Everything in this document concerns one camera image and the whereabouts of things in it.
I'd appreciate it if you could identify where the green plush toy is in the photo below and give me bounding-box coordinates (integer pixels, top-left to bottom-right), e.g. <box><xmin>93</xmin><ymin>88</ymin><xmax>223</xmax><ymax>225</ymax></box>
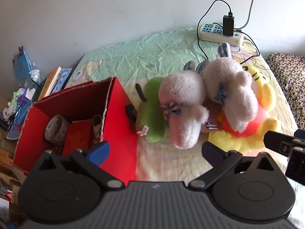
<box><xmin>125</xmin><ymin>77</ymin><xmax>166</xmax><ymax>143</ymax></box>

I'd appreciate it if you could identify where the grey power strip cord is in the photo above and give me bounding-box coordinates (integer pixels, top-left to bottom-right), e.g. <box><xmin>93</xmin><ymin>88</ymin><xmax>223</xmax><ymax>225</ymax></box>
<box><xmin>234</xmin><ymin>0</ymin><xmax>255</xmax><ymax>31</ymax></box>

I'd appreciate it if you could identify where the white power strip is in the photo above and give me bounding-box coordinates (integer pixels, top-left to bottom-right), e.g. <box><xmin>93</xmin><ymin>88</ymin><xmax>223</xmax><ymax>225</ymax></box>
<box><xmin>198</xmin><ymin>24</ymin><xmax>244</xmax><ymax>47</ymax></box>

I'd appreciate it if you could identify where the pink plush rabbit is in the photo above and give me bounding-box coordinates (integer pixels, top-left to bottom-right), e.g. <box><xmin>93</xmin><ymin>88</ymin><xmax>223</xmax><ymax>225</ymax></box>
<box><xmin>158</xmin><ymin>61</ymin><xmax>216</xmax><ymax>149</ymax></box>

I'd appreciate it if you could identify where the black charging cable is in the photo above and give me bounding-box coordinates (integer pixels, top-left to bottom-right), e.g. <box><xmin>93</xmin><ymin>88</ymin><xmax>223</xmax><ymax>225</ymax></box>
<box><xmin>196</xmin><ymin>0</ymin><xmax>261</xmax><ymax>65</ymax></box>

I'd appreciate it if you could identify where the black power adapter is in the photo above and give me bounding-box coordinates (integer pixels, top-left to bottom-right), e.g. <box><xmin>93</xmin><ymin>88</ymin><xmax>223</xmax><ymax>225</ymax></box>
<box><xmin>222</xmin><ymin>12</ymin><xmax>234</xmax><ymax>36</ymax></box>

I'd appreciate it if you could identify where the small green plush figure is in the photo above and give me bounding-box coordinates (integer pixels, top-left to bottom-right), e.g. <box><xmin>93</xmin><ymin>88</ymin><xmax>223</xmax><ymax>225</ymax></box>
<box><xmin>7</xmin><ymin>90</ymin><xmax>20</xmax><ymax>107</ymax></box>

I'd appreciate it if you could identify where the red white cord bundle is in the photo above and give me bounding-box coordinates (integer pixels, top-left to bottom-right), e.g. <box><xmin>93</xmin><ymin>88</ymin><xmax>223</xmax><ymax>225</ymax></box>
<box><xmin>91</xmin><ymin>114</ymin><xmax>104</xmax><ymax>146</ymax></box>

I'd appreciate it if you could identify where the red cardboard box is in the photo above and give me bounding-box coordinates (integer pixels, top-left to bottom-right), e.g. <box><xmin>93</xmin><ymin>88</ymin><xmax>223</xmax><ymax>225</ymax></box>
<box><xmin>13</xmin><ymin>77</ymin><xmax>137</xmax><ymax>184</ymax></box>

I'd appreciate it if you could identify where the red gift envelope box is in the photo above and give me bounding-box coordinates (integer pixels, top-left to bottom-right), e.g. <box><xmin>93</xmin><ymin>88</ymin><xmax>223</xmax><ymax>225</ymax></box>
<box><xmin>63</xmin><ymin>120</ymin><xmax>94</xmax><ymax>156</ymax></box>

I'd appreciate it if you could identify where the blue plastic bag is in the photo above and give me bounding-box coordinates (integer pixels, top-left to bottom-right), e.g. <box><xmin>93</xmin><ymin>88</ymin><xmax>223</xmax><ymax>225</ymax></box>
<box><xmin>12</xmin><ymin>46</ymin><xmax>32</xmax><ymax>85</ymax></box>

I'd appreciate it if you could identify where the blue patterned cloth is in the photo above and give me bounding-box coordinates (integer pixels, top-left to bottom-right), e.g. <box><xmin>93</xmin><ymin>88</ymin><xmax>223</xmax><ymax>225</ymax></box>
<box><xmin>6</xmin><ymin>103</ymin><xmax>31</xmax><ymax>141</ymax></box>

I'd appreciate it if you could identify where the yellow tiger plush toy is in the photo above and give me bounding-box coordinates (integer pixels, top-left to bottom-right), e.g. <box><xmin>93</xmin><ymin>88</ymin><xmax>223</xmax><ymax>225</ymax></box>
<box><xmin>208</xmin><ymin>64</ymin><xmax>280</xmax><ymax>153</ymax></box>

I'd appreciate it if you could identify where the cartoon print bed sheet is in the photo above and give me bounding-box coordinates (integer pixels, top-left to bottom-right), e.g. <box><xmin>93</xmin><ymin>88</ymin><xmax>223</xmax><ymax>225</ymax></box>
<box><xmin>67</xmin><ymin>27</ymin><xmax>297</xmax><ymax>182</ymax></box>

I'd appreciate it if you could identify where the orange book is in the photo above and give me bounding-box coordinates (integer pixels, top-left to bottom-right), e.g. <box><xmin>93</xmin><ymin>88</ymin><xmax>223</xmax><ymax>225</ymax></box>
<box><xmin>38</xmin><ymin>67</ymin><xmax>62</xmax><ymax>101</ymax></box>

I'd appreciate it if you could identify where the patterned tape roll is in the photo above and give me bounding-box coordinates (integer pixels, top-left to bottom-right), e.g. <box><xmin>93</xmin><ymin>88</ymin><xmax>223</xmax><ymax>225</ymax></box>
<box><xmin>44</xmin><ymin>115</ymin><xmax>69</xmax><ymax>146</ymax></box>

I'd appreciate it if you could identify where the white plush rabbit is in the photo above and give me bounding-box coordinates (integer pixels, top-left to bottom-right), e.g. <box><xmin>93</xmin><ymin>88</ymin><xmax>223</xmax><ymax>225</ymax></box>
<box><xmin>196</xmin><ymin>42</ymin><xmax>258</xmax><ymax>133</ymax></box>

